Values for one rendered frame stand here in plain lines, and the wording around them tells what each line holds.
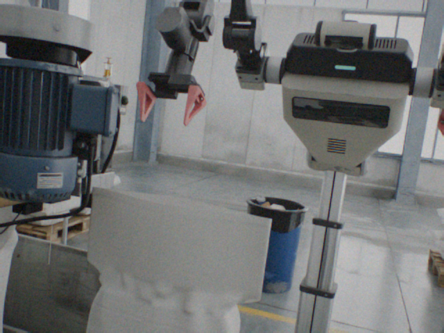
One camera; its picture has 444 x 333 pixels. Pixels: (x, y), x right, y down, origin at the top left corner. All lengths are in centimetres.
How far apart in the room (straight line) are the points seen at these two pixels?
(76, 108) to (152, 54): 910
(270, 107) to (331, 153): 770
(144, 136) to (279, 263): 698
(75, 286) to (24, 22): 113
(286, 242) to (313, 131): 189
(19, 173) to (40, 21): 26
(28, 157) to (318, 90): 87
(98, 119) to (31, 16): 20
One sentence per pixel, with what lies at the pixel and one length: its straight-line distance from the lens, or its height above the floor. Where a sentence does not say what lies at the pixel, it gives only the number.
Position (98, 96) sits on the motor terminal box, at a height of 128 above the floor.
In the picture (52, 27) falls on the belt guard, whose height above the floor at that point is 139.
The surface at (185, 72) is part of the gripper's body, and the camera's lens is 95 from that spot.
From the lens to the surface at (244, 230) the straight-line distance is 105.
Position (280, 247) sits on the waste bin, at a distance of 327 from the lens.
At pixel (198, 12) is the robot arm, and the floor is 149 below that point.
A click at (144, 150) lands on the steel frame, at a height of 28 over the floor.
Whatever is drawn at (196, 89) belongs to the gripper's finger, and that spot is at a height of 132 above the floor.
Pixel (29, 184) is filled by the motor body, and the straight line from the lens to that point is 83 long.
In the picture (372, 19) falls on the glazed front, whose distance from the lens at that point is 924.
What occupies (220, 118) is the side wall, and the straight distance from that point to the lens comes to 946.
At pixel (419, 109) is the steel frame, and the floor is 177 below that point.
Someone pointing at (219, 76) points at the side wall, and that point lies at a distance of 953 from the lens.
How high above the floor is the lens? 128
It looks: 7 degrees down
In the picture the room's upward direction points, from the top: 7 degrees clockwise
